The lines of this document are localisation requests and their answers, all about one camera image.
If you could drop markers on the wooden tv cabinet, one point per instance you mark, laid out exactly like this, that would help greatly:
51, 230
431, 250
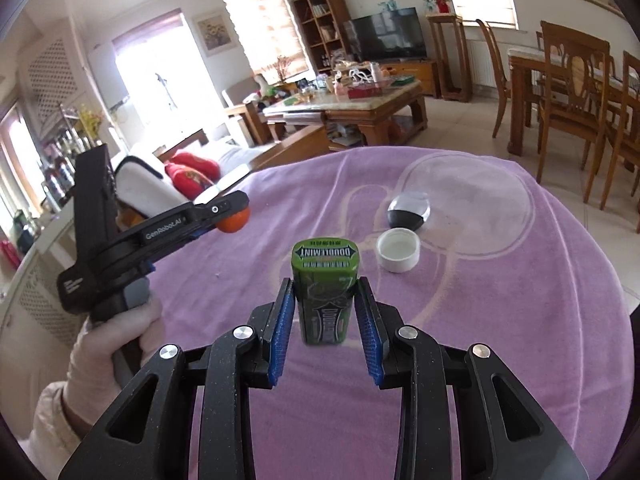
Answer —
424, 71

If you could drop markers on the wooden dining chair near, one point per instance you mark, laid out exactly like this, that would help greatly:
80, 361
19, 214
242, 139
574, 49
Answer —
586, 70

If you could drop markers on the wooden dining chair left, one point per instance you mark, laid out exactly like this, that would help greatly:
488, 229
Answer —
502, 84

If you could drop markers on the wooden coffee table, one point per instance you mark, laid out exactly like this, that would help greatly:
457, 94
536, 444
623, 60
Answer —
392, 118

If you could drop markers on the green Doublemint gum tin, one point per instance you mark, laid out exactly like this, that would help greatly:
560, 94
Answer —
325, 269

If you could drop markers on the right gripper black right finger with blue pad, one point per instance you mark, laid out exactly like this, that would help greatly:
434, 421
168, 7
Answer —
464, 414

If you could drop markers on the black flat television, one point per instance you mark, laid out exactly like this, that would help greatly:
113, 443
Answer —
388, 35

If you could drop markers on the red cushion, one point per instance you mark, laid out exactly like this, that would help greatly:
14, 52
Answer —
191, 174

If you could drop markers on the wooden dining chair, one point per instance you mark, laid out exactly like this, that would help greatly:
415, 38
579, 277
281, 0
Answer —
502, 84
586, 70
624, 133

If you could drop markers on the wooden dining chair right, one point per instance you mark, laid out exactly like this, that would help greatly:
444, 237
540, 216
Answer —
624, 133

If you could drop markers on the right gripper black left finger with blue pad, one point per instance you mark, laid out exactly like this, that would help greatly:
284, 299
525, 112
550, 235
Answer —
181, 399

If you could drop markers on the small orange fruit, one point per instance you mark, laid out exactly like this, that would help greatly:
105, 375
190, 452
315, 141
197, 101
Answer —
235, 222

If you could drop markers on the white round lid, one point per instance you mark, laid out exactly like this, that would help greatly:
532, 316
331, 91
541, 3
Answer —
398, 250

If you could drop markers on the wooden dining table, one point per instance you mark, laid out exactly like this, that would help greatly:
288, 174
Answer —
526, 90

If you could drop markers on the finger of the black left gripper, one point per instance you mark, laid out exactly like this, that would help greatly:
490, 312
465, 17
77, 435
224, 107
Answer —
224, 206

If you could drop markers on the wooden bookshelf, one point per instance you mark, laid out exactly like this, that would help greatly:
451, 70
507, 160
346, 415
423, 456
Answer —
322, 26

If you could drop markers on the tall wooden side stand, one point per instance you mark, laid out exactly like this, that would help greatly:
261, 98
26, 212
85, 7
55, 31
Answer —
452, 57

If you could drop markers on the purple tablecloth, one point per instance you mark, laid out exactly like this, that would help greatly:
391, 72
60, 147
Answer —
502, 262

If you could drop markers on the white sofa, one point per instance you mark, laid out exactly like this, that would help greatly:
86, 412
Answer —
149, 186

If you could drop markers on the black white round container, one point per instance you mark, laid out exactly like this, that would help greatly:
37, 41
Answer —
408, 210

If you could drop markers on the framed flower painting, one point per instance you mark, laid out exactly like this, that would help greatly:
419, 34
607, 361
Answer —
215, 33

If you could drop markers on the left hand white glove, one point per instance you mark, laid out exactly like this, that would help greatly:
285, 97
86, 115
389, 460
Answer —
91, 385

